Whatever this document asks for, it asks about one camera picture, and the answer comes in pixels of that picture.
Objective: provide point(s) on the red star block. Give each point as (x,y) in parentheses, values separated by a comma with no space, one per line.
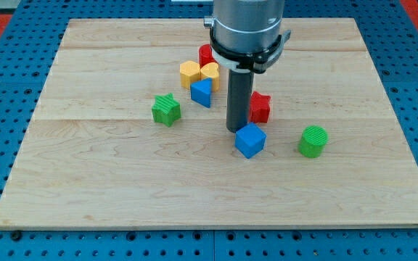
(259,108)

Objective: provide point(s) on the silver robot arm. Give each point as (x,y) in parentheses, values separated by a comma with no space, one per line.
(245,26)

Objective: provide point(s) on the blue cube block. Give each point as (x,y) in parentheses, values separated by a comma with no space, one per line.
(250,140)

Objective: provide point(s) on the green star block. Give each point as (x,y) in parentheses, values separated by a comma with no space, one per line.
(166,110)

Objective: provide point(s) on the blue triangle block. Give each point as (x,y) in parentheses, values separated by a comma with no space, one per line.
(201,92)

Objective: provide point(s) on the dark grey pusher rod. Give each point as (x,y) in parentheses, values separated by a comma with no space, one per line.
(240,87)

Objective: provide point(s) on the yellow heart block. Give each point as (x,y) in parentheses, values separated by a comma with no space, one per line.
(211,70)

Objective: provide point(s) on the yellow hexagon block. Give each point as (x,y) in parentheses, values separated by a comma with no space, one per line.
(189,73)

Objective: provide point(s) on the red cylinder block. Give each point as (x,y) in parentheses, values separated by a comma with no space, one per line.
(205,55)

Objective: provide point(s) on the wooden board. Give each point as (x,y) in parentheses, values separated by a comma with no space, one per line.
(94,159)

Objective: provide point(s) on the black and white mounting clamp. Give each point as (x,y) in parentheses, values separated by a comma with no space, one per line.
(249,62)

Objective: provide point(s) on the green cylinder block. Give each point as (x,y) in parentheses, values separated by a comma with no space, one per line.
(312,141)

